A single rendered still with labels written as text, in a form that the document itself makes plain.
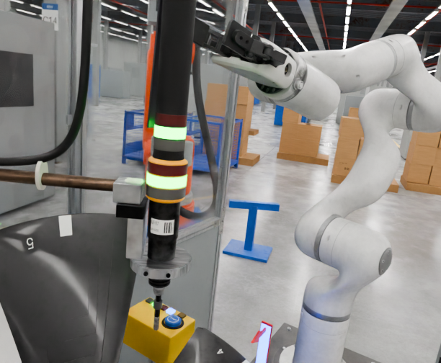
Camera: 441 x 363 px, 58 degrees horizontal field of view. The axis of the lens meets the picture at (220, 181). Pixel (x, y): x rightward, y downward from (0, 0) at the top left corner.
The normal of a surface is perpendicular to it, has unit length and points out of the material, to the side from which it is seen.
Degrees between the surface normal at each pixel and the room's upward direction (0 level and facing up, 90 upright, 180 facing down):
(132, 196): 90
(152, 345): 90
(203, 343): 12
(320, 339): 90
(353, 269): 89
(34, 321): 55
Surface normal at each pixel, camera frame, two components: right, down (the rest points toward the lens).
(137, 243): 0.03, 0.25
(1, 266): 0.14, -0.31
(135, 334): -0.55, 0.15
